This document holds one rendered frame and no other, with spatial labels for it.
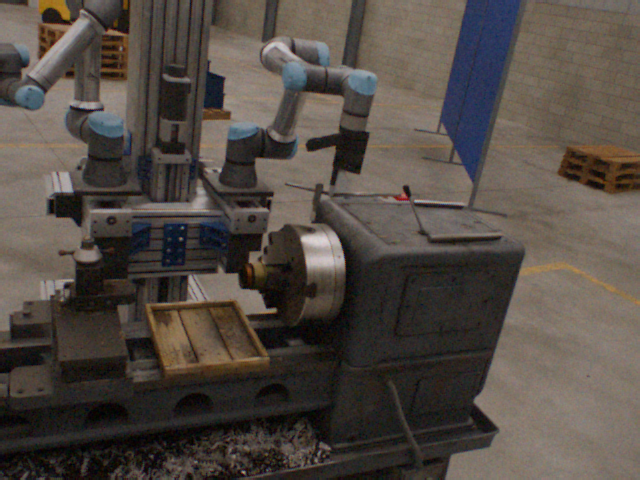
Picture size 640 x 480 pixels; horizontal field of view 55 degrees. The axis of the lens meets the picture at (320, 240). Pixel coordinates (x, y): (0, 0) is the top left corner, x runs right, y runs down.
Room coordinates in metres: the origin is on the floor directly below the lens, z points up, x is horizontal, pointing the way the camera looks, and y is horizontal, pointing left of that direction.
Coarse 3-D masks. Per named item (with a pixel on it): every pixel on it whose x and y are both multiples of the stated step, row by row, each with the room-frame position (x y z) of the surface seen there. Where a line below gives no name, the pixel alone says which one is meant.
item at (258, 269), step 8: (248, 264) 1.66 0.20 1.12; (256, 264) 1.66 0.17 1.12; (240, 272) 1.67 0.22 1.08; (248, 272) 1.63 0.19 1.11; (256, 272) 1.63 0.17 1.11; (264, 272) 1.64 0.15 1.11; (272, 272) 1.67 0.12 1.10; (240, 280) 1.66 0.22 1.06; (248, 280) 1.62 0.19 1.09; (256, 280) 1.62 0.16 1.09; (264, 280) 1.63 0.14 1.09; (248, 288) 1.63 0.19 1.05; (256, 288) 1.63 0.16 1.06; (264, 288) 1.64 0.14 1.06
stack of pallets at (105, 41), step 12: (48, 24) 10.25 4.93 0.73; (60, 24) 10.50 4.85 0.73; (48, 36) 9.95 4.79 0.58; (60, 36) 9.70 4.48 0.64; (108, 36) 11.05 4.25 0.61; (120, 36) 10.56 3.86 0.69; (48, 48) 9.95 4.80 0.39; (108, 48) 10.66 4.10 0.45; (108, 60) 10.31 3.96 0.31; (120, 60) 10.47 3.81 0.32; (72, 72) 10.27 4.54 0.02; (120, 72) 10.46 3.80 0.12
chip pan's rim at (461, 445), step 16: (480, 416) 1.87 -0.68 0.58; (448, 432) 1.78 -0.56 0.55; (496, 432) 1.76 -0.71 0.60; (368, 448) 1.64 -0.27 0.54; (400, 448) 1.60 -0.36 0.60; (432, 448) 1.66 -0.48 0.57; (448, 448) 1.69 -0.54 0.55; (464, 448) 1.73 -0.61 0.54; (480, 448) 1.76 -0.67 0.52; (320, 464) 1.46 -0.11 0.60; (336, 464) 1.50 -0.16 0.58; (352, 464) 1.53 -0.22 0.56; (368, 464) 1.56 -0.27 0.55; (384, 464) 1.58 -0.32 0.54
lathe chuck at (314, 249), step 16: (288, 224) 1.75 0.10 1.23; (304, 224) 1.76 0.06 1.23; (288, 240) 1.73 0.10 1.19; (304, 240) 1.66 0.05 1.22; (320, 240) 1.68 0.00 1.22; (288, 256) 1.72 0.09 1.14; (304, 256) 1.62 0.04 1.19; (320, 256) 1.63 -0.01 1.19; (288, 272) 1.76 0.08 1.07; (304, 272) 1.60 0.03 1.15; (320, 272) 1.61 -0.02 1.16; (320, 288) 1.59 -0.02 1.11; (288, 304) 1.67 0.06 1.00; (304, 304) 1.57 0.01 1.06; (320, 304) 1.59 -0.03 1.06; (288, 320) 1.65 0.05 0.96; (304, 320) 1.60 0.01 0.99; (320, 320) 1.63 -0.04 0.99
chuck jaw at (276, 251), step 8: (272, 232) 1.75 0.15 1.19; (280, 232) 1.77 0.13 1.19; (272, 240) 1.74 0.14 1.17; (280, 240) 1.75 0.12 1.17; (264, 248) 1.74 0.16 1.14; (272, 248) 1.72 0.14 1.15; (280, 248) 1.73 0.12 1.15; (264, 256) 1.70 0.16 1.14; (272, 256) 1.71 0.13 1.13; (280, 256) 1.72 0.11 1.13; (264, 264) 1.68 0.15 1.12; (272, 264) 1.70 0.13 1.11; (280, 264) 1.71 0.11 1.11; (288, 264) 1.74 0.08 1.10
